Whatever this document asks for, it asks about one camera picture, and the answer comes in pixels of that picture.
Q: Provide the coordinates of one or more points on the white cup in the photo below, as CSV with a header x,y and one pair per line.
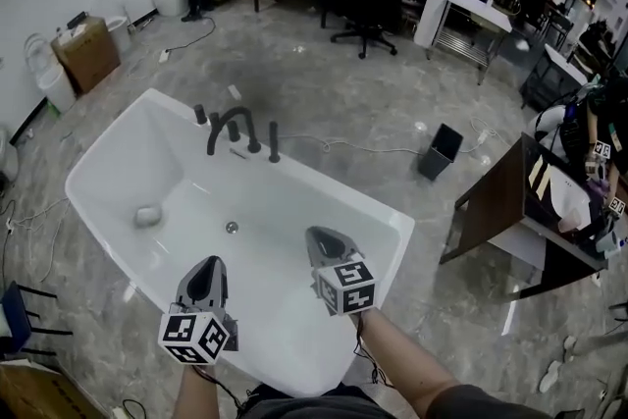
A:
x,y
607,242

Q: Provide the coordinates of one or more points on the black office chair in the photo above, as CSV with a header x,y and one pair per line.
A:
x,y
365,15

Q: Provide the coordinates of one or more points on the metal rack table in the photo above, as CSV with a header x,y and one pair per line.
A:
x,y
478,12

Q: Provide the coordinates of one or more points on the white sink basin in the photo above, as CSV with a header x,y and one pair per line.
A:
x,y
569,193

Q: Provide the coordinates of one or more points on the large torn cardboard box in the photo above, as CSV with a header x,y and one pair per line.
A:
x,y
34,392

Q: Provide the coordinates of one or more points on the dark vanity cabinet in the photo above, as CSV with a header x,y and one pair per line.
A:
x,y
490,206

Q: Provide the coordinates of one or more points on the blue chair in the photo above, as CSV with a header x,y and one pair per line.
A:
x,y
15,314

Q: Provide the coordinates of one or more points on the pink cup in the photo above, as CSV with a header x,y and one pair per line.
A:
x,y
570,221

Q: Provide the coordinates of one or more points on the white power strip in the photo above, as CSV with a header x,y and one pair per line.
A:
x,y
163,55

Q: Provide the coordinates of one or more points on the black handheld shower wand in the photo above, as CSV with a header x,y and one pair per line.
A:
x,y
274,142

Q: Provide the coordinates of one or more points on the person's left forearm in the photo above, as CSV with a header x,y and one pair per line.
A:
x,y
196,395

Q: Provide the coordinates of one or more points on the black faucet knob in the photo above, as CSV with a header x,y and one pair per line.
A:
x,y
199,114
232,131
215,117

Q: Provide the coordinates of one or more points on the black trash bin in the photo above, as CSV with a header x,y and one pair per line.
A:
x,y
439,157

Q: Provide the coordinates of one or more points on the person's right forearm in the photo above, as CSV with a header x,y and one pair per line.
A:
x,y
402,358

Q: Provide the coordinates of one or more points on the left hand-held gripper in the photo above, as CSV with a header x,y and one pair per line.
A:
x,y
193,338

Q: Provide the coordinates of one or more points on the white bathtub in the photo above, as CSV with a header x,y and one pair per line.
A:
x,y
275,191

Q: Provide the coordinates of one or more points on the green bottle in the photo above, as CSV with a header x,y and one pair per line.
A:
x,y
53,109

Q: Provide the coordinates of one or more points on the white round bin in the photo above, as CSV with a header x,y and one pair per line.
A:
x,y
119,33

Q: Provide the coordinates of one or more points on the brown cardboard box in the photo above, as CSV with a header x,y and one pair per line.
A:
x,y
90,56

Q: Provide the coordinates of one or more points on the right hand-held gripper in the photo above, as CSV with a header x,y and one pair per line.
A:
x,y
348,287

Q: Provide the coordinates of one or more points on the person's dark grey clothing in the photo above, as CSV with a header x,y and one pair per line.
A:
x,y
319,404

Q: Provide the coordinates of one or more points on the black device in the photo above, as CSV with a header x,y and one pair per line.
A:
x,y
77,19

